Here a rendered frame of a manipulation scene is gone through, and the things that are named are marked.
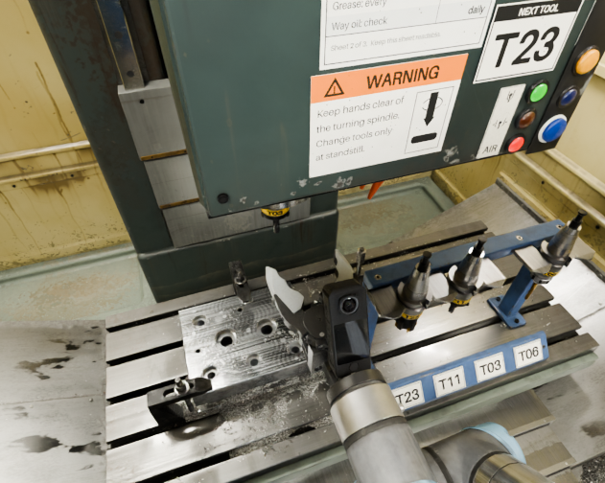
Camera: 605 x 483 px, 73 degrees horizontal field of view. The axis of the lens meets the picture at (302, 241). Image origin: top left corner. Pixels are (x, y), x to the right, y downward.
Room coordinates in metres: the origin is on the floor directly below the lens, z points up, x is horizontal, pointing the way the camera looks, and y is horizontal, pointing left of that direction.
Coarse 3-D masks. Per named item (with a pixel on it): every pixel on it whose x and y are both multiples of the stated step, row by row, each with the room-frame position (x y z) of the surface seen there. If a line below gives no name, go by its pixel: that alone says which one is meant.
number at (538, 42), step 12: (528, 24) 0.41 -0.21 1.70; (540, 24) 0.41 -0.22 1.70; (552, 24) 0.42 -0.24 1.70; (564, 24) 0.42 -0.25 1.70; (528, 36) 0.41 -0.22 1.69; (540, 36) 0.41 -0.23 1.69; (552, 36) 0.42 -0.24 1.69; (516, 48) 0.40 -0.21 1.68; (528, 48) 0.41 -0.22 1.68; (540, 48) 0.41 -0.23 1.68; (552, 48) 0.42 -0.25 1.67; (516, 60) 0.41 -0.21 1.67; (528, 60) 0.41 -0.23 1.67; (540, 60) 0.42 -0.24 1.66
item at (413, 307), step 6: (402, 282) 0.48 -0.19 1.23; (402, 288) 0.47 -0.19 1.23; (402, 294) 0.45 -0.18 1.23; (402, 300) 0.44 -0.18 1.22; (408, 300) 0.44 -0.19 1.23; (426, 300) 0.44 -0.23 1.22; (408, 306) 0.43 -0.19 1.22; (414, 306) 0.43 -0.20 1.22; (420, 306) 0.43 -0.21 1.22; (426, 306) 0.44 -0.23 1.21; (414, 312) 0.43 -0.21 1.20
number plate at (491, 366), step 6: (498, 354) 0.48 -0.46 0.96; (480, 360) 0.46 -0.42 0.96; (486, 360) 0.47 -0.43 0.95; (492, 360) 0.47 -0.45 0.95; (498, 360) 0.47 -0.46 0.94; (480, 366) 0.45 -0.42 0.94; (486, 366) 0.46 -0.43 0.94; (492, 366) 0.46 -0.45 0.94; (498, 366) 0.46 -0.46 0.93; (480, 372) 0.45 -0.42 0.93; (486, 372) 0.45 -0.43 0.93; (492, 372) 0.45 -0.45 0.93; (498, 372) 0.45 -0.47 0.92; (504, 372) 0.45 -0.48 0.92; (480, 378) 0.44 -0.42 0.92; (486, 378) 0.44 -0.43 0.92
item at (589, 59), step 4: (588, 52) 0.43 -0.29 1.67; (592, 52) 0.43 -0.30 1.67; (596, 52) 0.43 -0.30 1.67; (584, 56) 0.43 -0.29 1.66; (588, 56) 0.43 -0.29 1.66; (592, 56) 0.43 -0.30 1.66; (596, 56) 0.43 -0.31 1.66; (580, 60) 0.43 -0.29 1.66; (584, 60) 0.43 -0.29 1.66; (588, 60) 0.43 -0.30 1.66; (592, 60) 0.43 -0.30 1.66; (596, 60) 0.43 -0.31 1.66; (576, 64) 0.43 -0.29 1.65; (580, 64) 0.43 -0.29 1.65; (584, 64) 0.43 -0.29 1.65; (588, 64) 0.43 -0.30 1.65; (592, 64) 0.43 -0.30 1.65; (576, 68) 0.43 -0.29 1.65; (580, 68) 0.43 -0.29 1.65; (584, 68) 0.43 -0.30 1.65; (588, 68) 0.43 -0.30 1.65; (592, 68) 0.43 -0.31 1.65; (580, 72) 0.43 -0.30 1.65; (584, 72) 0.43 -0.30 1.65
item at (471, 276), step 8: (472, 248) 0.51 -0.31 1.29; (472, 256) 0.49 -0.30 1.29; (480, 256) 0.49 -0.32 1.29; (464, 264) 0.49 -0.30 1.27; (472, 264) 0.48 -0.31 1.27; (480, 264) 0.48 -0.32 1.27; (456, 272) 0.50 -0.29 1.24; (464, 272) 0.48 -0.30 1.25; (472, 272) 0.48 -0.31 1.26; (456, 280) 0.49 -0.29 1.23; (464, 280) 0.48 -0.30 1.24; (472, 280) 0.48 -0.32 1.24
